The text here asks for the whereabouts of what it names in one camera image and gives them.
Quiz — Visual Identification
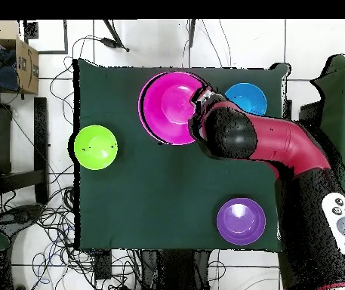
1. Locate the black tripod leg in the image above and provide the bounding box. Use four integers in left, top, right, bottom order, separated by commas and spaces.
100, 19, 130, 53
187, 19, 197, 48

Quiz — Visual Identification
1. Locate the pink plastic bowl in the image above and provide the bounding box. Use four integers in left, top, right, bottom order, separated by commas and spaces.
137, 71, 210, 147

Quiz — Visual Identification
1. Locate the light blue plastic bowl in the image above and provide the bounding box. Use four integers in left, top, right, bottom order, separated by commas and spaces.
223, 82, 268, 116

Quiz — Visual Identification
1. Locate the dark blue bag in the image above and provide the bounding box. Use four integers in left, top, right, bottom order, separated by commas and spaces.
0, 49, 20, 93

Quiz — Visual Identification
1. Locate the purple plastic bowl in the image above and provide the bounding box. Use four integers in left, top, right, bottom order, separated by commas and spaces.
216, 197, 267, 246

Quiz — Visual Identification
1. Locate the black power adapter box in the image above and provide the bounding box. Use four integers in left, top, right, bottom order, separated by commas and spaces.
94, 249, 112, 280

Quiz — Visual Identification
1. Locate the cardboard box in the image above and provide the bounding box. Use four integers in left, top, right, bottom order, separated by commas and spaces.
0, 20, 40, 95

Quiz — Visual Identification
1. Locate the black metal floor frame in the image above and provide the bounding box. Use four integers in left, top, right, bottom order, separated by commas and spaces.
23, 19, 69, 56

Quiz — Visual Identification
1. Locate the black table leg frame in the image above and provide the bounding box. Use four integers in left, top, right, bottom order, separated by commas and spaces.
0, 96, 50, 207
280, 99, 322, 125

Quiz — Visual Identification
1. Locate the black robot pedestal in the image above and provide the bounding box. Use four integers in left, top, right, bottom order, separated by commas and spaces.
141, 249, 212, 290

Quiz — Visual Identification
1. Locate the green plastic bowl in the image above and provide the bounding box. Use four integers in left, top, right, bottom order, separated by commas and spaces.
72, 124, 119, 171

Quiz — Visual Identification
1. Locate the dark green tablecloth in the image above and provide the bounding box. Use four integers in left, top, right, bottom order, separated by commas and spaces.
72, 57, 291, 253

